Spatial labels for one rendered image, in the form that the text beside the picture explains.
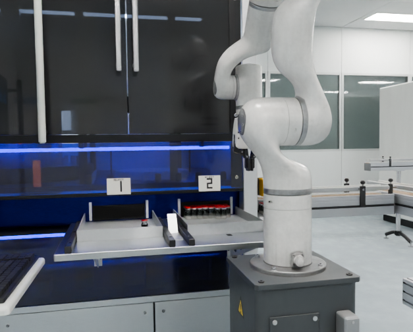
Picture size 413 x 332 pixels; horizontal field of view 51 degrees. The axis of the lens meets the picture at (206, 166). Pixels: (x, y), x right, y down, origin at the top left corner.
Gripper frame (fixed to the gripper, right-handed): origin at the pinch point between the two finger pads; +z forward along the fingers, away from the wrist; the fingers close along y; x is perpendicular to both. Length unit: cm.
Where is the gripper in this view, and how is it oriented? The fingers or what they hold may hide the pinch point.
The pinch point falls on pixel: (249, 164)
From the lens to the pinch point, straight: 138.7
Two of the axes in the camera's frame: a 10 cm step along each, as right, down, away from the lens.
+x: 2.1, 0.5, -9.8
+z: 0.1, 10.0, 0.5
